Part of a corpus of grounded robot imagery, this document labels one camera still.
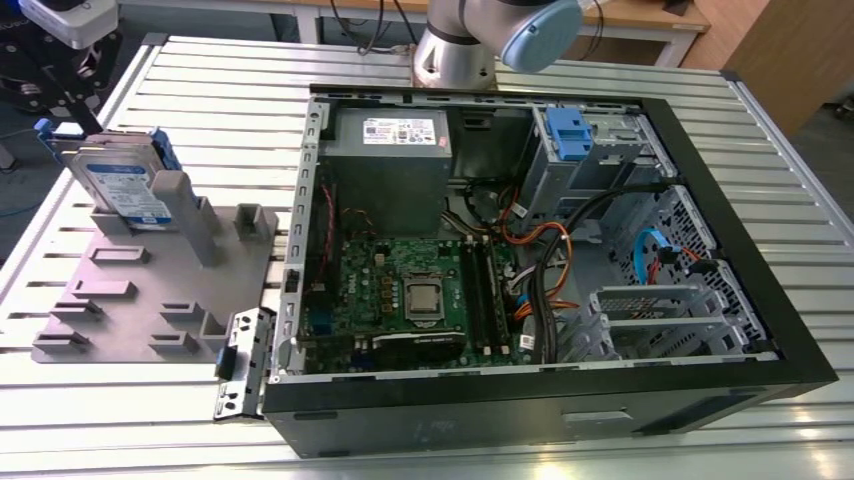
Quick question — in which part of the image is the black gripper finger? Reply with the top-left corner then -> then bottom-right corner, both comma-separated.
83,32 -> 127,94
0,49 -> 102,134

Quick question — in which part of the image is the hard disk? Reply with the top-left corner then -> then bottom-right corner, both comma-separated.
32,118 -> 186,232

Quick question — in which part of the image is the metal disk bay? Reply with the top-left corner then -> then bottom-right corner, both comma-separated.
586,283 -> 759,362

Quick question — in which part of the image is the grey parts rack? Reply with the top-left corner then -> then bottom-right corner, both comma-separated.
30,169 -> 282,365

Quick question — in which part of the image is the grey power supply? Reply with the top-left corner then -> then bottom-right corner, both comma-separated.
318,107 -> 455,239

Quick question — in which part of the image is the green motherboard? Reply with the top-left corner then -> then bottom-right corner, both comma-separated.
296,237 -> 535,369

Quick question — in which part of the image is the black CPU socket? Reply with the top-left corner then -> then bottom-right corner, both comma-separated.
398,269 -> 451,327

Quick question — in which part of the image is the silver CPU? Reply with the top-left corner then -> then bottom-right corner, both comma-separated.
405,282 -> 446,314

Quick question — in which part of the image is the blue drive carrier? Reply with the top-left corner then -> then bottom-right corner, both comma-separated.
543,107 -> 595,162

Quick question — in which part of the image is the metal drive cage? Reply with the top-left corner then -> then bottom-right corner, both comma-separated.
519,107 -> 679,236

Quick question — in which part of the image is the black graphics card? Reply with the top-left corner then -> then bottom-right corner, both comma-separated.
370,330 -> 469,364

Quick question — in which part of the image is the wooden desk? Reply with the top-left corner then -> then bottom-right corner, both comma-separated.
579,0 -> 713,69

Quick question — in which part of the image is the black PC case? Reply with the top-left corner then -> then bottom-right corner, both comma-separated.
259,82 -> 840,446

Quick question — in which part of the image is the wooden cabinet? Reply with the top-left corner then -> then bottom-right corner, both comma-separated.
723,0 -> 854,136

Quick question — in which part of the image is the white desk frame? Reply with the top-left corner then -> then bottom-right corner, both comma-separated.
99,0 -> 429,46

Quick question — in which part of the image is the black hanging cable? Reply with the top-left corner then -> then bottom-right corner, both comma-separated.
356,0 -> 410,57

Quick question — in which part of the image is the thin red wire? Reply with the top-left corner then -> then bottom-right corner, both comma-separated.
318,183 -> 336,262

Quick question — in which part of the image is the black yellow wire bundle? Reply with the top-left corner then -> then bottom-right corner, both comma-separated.
439,178 -> 510,242

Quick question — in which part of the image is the metal card retention bracket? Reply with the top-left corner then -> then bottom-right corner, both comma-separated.
211,305 -> 276,422

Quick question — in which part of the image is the orange red wire bundle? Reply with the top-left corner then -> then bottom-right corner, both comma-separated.
503,222 -> 582,321

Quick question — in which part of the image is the black cable bundle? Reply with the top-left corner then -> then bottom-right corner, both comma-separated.
533,182 -> 669,364

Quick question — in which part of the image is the light blue flat wire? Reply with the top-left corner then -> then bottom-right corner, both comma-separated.
631,227 -> 677,287

